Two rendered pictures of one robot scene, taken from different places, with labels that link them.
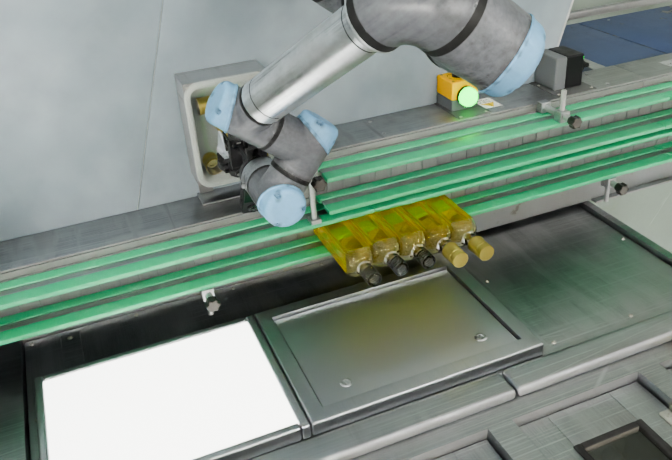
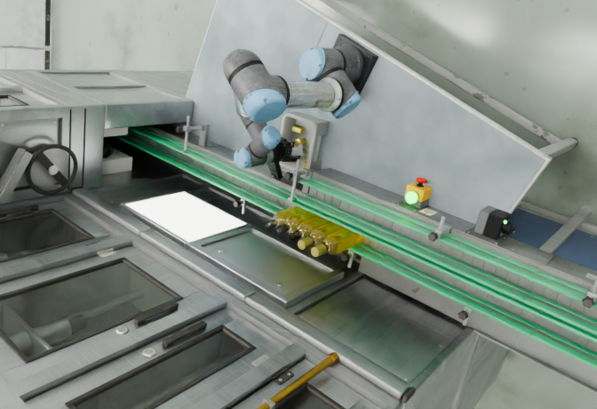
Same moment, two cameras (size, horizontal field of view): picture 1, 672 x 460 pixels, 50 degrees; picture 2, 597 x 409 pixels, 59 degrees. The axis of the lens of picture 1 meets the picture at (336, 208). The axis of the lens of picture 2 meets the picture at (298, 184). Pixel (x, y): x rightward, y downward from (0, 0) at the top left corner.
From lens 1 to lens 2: 1.59 m
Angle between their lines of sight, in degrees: 52
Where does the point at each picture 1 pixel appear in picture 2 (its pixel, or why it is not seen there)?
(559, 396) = (253, 315)
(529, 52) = (251, 100)
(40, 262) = (214, 153)
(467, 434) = (210, 289)
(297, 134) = (256, 130)
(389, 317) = (276, 258)
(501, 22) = (243, 80)
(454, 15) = (227, 68)
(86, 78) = not seen: hidden behind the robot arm
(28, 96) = not seen: hidden behind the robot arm
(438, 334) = (272, 272)
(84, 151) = not seen: hidden behind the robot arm
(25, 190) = (236, 131)
